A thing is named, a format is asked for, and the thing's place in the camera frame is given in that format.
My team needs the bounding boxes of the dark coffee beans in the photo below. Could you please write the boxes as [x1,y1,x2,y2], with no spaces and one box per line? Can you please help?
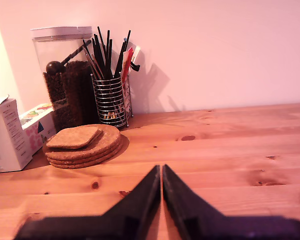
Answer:
[43,59,100,132]

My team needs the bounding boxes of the dark coffee scoop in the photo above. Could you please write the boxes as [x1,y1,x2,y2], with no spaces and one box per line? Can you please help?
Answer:
[45,39,93,75]

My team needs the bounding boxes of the round cork trivet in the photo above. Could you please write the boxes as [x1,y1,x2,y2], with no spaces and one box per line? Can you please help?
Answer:
[46,139,123,166]
[43,124,122,161]
[49,147,123,170]

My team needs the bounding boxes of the square cork coaster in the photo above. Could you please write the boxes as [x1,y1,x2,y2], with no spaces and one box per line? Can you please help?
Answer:
[45,126,104,150]

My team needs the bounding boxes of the colourful printed box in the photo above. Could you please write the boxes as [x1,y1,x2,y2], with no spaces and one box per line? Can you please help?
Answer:
[18,103,57,156]

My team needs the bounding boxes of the red and white paper sleeve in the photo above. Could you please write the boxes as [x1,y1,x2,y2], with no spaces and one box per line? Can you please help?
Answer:
[121,46,135,82]

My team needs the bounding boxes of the white printed carton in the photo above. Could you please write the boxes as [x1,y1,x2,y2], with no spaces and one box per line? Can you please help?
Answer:
[0,94,34,174]

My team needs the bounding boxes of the black chopstick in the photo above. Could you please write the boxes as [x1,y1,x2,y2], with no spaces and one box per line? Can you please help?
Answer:
[105,29,111,78]
[93,33,106,80]
[108,38,114,79]
[96,26,111,78]
[113,29,132,78]
[114,41,127,77]

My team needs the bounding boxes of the brown chopstick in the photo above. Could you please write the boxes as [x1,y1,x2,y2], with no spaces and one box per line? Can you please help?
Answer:
[82,39,102,80]

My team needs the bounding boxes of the chrome wire utensil holder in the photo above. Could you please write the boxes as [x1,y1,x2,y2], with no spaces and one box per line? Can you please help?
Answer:
[90,71,135,129]

